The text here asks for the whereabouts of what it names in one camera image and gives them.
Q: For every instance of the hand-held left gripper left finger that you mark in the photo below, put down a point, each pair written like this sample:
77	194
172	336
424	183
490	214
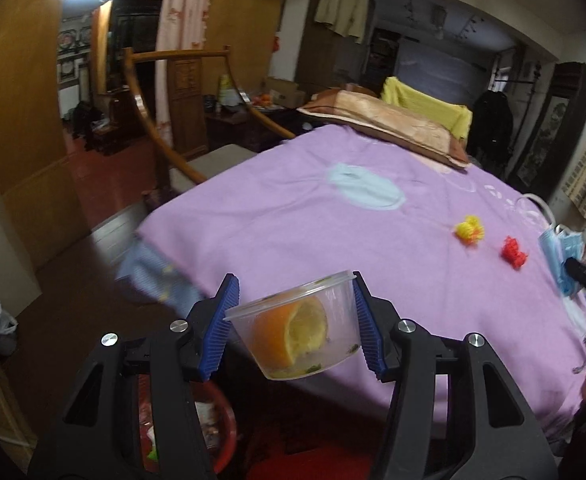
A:
218	330

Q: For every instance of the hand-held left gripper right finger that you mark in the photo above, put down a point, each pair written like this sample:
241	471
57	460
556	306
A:
370	330

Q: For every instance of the clear round plastic container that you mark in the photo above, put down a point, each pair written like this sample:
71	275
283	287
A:
340	320

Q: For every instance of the orange peel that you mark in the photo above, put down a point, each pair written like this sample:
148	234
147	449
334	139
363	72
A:
278	335

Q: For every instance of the red plastic basin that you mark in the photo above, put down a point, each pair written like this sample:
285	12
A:
220	425

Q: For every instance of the red yarn pom-pom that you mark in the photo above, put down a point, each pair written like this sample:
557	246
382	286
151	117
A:
513	252

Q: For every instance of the blue striped bed sheet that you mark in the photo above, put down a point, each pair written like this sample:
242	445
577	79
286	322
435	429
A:
148	270

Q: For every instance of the yellow yarn pom-pom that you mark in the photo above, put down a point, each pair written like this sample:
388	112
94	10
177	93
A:
467	229

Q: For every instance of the framed painting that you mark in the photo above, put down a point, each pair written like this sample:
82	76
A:
553	125

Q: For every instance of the black coat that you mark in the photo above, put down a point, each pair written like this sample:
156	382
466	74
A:
493	125

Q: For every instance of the dark wooden table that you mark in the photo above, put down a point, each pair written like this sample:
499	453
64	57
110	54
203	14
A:
238	130

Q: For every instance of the brown satin pillow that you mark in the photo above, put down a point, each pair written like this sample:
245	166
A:
388	115

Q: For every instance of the wooden cabinet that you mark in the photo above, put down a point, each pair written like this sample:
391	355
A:
188	110

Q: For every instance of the pile of oranges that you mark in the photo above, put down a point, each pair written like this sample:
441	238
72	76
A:
263	99

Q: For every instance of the yellow cloth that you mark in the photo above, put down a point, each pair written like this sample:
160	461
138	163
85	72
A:
423	100

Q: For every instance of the cardboard box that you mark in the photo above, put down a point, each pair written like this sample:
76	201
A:
285	90

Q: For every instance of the wooden armchair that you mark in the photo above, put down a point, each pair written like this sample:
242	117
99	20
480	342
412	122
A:
183	54

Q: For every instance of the pink and white curtain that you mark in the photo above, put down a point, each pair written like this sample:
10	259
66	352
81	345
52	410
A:
183	10

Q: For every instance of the beige jacket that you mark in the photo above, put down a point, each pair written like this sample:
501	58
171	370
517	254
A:
343	5

